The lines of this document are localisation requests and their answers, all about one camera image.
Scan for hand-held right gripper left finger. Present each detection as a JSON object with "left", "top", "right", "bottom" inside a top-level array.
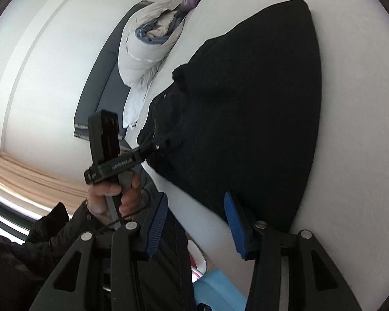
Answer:
[{"left": 29, "top": 193, "right": 169, "bottom": 311}]

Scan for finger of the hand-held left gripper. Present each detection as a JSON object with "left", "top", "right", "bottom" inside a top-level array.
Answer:
[{"left": 121, "top": 136, "right": 173, "bottom": 163}]

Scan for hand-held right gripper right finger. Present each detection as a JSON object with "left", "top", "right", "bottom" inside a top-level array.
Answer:
[{"left": 224, "top": 191, "right": 360, "bottom": 311}]

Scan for black pants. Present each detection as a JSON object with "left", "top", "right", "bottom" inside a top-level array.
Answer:
[{"left": 137, "top": 0, "right": 323, "bottom": 234}]

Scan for person's left forearm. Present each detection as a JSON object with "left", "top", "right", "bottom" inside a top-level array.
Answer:
[{"left": 25, "top": 200, "right": 119, "bottom": 268}]

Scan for person's left hand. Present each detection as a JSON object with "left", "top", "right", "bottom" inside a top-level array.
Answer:
[{"left": 87, "top": 175, "right": 147, "bottom": 222}]

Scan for white pillow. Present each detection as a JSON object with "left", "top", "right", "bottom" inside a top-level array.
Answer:
[{"left": 121, "top": 83, "right": 150, "bottom": 129}]

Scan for dark grey padded headboard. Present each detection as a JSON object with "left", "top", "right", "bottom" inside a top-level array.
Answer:
[{"left": 73, "top": 0, "right": 147, "bottom": 140}]

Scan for pink and white slipper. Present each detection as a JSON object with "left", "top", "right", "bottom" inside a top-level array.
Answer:
[{"left": 187, "top": 240, "right": 209, "bottom": 281}]

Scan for person's leg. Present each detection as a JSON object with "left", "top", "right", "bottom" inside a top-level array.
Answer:
[{"left": 130, "top": 181, "right": 196, "bottom": 311}]

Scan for blue slipper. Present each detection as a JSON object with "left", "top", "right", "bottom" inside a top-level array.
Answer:
[{"left": 194, "top": 268, "right": 248, "bottom": 311}]

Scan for beige curtain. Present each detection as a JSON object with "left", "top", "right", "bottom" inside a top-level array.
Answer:
[{"left": 0, "top": 155, "right": 92, "bottom": 208}]

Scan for rolled white duvet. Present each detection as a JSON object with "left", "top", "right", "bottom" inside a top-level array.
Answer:
[{"left": 117, "top": 0, "right": 187, "bottom": 88}]

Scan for bed with white sheet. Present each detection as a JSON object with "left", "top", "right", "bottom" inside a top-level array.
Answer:
[{"left": 123, "top": 0, "right": 389, "bottom": 311}]

